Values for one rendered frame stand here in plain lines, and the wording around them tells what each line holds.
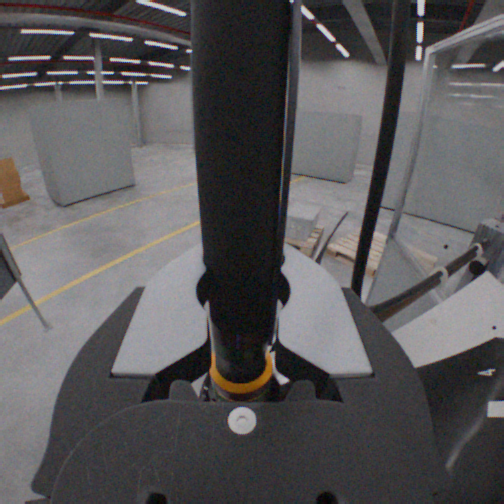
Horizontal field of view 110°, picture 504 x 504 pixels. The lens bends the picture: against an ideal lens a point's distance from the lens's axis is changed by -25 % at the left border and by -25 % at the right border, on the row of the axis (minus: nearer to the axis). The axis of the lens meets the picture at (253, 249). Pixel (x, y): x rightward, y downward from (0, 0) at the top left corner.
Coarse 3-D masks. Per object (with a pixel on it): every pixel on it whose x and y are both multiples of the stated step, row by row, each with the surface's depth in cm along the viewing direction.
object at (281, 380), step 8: (272, 352) 19; (280, 376) 17; (272, 384) 18; (280, 384) 16; (288, 384) 17; (272, 392) 18; (280, 392) 17; (288, 392) 18; (272, 400) 17; (280, 400) 17
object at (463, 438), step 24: (456, 360) 20; (480, 360) 17; (432, 384) 18; (456, 384) 16; (480, 384) 15; (432, 408) 15; (456, 408) 14; (480, 408) 12; (456, 432) 12; (480, 432) 11; (456, 456) 10; (480, 456) 9; (456, 480) 9; (480, 480) 8
